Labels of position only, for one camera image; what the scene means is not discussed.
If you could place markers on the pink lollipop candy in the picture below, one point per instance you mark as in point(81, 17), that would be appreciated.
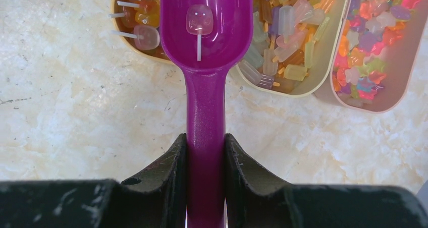
point(199, 22)

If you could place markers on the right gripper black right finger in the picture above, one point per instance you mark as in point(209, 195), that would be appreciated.
point(255, 197)

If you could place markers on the tray with orange wrapped candies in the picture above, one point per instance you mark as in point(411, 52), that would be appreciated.
point(137, 23)

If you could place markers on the tray with yellow gummy candies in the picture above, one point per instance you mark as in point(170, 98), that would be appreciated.
point(293, 46)

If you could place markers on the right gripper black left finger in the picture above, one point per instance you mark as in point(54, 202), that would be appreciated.
point(153, 197)

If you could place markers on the tray with mixed colourful candies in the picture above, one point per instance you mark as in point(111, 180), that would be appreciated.
point(375, 54)

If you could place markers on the magenta plastic scoop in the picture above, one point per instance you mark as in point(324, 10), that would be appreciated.
point(205, 87)

